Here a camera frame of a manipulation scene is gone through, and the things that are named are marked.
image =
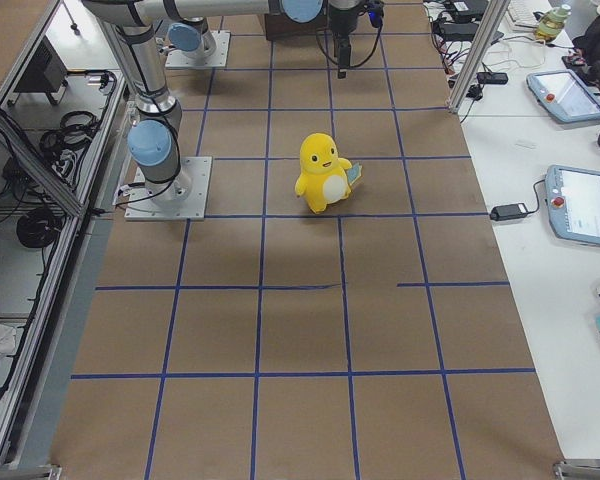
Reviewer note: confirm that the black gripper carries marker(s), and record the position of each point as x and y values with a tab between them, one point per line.
341	20

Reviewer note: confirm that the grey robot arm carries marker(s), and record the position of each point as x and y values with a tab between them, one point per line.
146	38
192	37

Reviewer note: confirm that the yellow plush toy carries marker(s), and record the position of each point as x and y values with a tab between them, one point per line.
325	177

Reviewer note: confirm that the green drink bottle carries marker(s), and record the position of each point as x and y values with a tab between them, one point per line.
552	23

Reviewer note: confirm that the blue teach pendant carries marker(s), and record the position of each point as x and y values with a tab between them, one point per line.
564	96
573	203

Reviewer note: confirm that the black power adapter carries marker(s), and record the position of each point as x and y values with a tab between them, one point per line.
507	212

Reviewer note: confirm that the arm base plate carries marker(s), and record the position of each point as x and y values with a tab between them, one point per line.
184	198
177	60

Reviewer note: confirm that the aluminium frame post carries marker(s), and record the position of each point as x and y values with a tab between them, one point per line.
491	20

